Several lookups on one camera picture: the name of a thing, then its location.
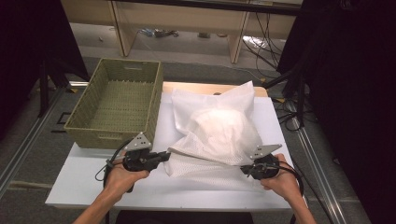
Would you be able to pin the black curtain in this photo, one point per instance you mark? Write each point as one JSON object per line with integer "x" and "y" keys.
{"x": 358, "y": 93}
{"x": 25, "y": 46}

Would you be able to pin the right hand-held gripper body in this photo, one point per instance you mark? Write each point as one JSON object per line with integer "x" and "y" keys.
{"x": 264, "y": 168}

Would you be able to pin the white garment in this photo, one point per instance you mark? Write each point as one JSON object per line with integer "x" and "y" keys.
{"x": 218, "y": 130}

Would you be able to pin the beige wooden desk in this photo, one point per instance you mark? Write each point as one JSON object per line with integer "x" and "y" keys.
{"x": 174, "y": 18}

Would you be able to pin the person's right hand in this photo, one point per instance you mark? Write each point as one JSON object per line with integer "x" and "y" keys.
{"x": 285, "y": 183}

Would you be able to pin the person's left hand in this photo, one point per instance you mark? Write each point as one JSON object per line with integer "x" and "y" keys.
{"x": 118, "y": 179}

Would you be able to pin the black stand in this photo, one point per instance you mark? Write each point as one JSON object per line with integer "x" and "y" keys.
{"x": 300, "y": 96}
{"x": 43, "y": 90}

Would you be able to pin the green woven basket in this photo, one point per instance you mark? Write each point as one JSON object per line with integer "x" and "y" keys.
{"x": 124, "y": 102}

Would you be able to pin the white cloth sheet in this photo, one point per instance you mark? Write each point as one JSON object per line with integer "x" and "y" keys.
{"x": 218, "y": 90}

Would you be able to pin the blue green floor object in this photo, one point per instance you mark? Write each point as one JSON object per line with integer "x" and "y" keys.
{"x": 155, "y": 32}

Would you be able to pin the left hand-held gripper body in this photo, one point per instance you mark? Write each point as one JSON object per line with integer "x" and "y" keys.
{"x": 140, "y": 158}

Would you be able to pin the metal floor rail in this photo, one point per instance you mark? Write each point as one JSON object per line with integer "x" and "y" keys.
{"x": 327, "y": 174}
{"x": 28, "y": 143}

